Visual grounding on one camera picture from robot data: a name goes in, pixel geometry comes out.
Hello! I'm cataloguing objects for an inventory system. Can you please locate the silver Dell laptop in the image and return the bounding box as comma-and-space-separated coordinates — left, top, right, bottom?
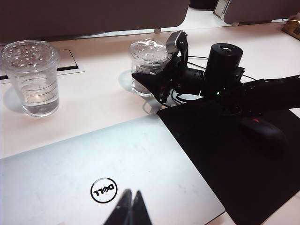
0, 114, 226, 225

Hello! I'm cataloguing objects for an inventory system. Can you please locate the brown desk divider white edge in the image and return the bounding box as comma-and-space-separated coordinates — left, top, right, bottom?
213, 0, 300, 24

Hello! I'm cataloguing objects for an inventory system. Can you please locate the black computer mouse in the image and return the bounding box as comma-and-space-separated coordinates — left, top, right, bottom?
240, 116, 289, 161

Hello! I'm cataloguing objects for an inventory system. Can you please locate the wide brown desk divider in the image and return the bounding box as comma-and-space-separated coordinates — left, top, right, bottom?
0, 0, 190, 44

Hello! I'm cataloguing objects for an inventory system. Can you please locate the short clear plastic cup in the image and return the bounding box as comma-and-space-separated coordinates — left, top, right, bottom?
0, 40, 61, 118

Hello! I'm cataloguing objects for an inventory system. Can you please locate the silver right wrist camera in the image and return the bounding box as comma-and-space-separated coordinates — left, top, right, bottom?
165, 30, 186, 55

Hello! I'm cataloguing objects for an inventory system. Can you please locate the clear plastic cup white label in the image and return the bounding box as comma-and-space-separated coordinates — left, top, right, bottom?
127, 38, 173, 97

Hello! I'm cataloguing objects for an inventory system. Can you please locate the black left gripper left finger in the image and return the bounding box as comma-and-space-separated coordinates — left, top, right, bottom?
103, 188, 133, 225

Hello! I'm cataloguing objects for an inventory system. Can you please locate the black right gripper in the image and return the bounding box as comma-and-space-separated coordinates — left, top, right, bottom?
132, 31, 206, 105

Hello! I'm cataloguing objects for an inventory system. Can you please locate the yellow cardboard box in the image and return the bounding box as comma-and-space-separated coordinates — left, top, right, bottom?
282, 15, 300, 39

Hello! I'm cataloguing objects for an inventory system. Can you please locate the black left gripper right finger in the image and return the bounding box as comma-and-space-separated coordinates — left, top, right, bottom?
130, 190, 153, 225

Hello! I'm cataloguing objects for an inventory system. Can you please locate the black mouse pad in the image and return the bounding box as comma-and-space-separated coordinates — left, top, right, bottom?
156, 100, 300, 224

